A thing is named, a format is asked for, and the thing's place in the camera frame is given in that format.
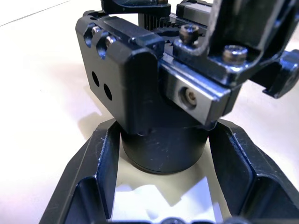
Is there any black gripper body assembly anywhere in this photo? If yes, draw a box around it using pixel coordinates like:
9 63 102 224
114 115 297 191
74 0 242 175

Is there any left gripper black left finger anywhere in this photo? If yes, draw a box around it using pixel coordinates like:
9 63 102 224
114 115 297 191
38 121 122 224

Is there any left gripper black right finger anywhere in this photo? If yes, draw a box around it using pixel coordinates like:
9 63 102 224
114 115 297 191
210 121 299 224

